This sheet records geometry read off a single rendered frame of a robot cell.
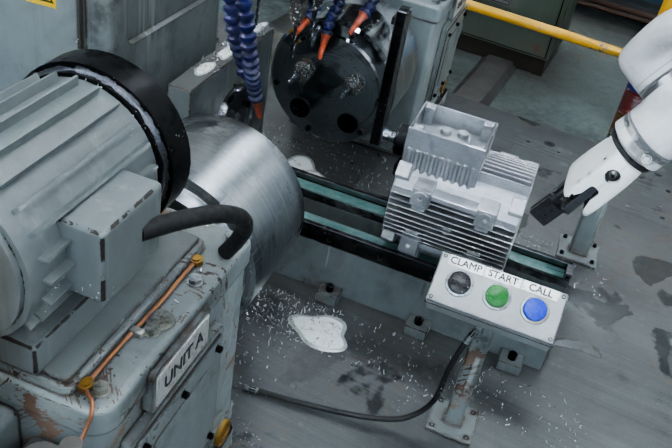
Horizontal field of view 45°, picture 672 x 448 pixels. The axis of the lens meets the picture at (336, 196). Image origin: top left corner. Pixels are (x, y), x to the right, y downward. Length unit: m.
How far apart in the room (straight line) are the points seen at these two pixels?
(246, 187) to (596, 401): 0.68
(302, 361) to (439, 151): 0.39
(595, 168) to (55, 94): 0.70
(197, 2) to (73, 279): 0.83
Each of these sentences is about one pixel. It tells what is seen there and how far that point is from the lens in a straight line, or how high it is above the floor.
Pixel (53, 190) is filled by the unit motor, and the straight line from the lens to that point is 0.68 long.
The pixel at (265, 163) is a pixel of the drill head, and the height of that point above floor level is 1.14.
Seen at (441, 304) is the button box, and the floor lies 1.04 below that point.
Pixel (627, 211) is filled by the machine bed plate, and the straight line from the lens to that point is 1.88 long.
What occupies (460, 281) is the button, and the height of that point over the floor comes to 1.07.
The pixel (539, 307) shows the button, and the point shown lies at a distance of 1.06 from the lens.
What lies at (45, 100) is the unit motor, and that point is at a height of 1.36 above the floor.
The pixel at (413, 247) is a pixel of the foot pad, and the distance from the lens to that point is 1.26.
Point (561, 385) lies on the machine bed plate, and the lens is 1.38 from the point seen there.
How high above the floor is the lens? 1.72
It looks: 34 degrees down
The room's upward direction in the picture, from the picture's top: 11 degrees clockwise
